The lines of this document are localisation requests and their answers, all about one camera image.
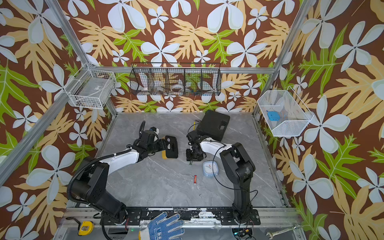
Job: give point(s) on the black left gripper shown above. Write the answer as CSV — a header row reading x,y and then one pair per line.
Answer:
x,y
162,142

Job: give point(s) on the green circuit board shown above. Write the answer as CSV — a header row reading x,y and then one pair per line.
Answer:
x,y
242,234

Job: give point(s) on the blue object in basket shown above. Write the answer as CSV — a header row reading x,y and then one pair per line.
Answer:
x,y
273,116

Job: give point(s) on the yellow tape measure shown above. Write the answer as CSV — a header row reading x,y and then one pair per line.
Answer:
x,y
85,228

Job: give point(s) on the black plastic tool case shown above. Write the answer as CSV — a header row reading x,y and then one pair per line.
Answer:
x,y
214,125

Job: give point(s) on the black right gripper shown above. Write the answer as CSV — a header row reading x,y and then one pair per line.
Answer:
x,y
190,158

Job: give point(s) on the white wire basket left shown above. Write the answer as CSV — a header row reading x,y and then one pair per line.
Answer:
x,y
90,87

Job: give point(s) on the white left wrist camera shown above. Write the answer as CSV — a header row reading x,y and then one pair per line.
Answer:
x,y
155,130

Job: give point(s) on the white wire basket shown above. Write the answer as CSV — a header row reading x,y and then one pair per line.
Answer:
x,y
294,113
90,87

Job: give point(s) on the yellow square alarm clock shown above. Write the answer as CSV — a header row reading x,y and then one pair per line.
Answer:
x,y
171,148

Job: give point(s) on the blue white knit glove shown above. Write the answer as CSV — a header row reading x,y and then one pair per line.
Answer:
x,y
163,227

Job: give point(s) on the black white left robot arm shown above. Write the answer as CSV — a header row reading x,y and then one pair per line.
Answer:
x,y
88,185

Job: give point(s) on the silver open-end wrench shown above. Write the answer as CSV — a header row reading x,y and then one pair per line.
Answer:
x,y
271,235

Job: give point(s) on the black wire basket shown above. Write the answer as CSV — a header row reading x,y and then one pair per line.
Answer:
x,y
179,79

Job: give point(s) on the white wire basket right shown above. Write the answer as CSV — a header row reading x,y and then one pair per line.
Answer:
x,y
294,113

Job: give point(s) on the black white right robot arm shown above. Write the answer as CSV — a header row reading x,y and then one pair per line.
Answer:
x,y
238,167

